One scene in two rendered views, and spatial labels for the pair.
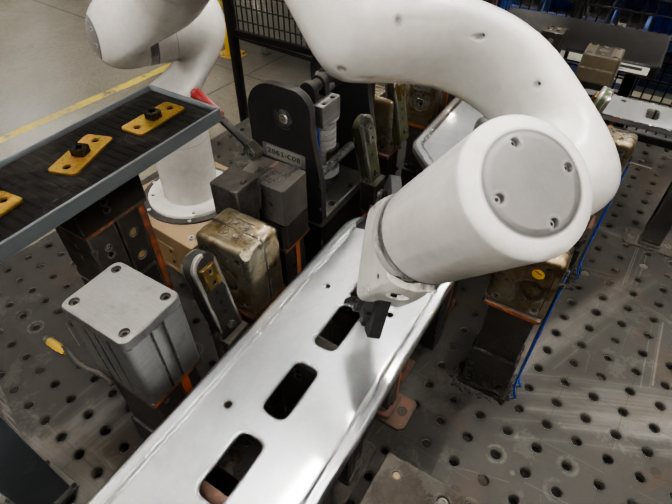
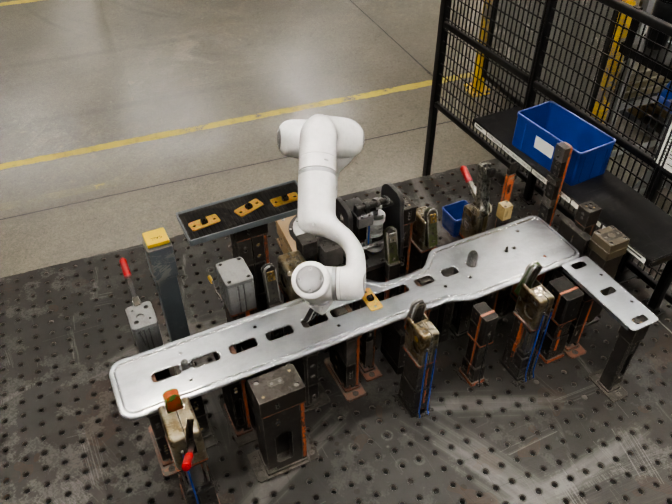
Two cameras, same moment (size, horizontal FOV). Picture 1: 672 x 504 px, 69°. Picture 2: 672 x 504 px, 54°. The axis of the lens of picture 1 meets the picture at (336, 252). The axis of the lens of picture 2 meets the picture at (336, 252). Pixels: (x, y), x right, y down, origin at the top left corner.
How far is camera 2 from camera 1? 123 cm
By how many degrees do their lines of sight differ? 24
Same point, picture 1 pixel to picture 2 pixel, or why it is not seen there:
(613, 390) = (482, 444)
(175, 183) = not seen: hidden behind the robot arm
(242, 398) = (260, 327)
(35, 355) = (204, 284)
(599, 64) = (600, 243)
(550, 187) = (313, 282)
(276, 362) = (281, 321)
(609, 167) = (352, 286)
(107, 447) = not seen: hidden behind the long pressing
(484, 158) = (300, 269)
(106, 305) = (228, 270)
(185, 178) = not seen: hidden behind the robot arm
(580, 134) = (347, 273)
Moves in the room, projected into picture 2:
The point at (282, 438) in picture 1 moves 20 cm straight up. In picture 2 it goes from (265, 346) to (259, 291)
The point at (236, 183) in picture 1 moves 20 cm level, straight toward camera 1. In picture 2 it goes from (305, 240) to (279, 288)
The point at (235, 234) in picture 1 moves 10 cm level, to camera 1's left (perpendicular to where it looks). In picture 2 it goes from (291, 263) to (262, 250)
